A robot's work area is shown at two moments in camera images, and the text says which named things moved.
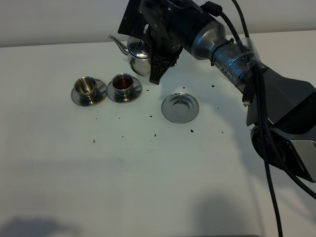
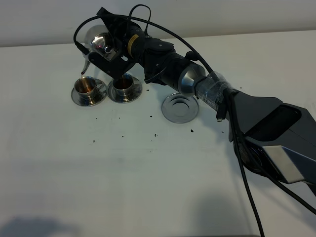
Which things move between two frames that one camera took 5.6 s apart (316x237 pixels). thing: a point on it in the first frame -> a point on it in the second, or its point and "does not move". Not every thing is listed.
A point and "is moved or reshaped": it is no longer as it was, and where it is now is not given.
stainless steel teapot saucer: [179, 108] does not move
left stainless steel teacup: [87, 88] does not move
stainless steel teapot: [138, 52] is moved or reshaped
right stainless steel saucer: [137, 92] does not move
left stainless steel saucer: [100, 94] does not move
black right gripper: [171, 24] -> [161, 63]
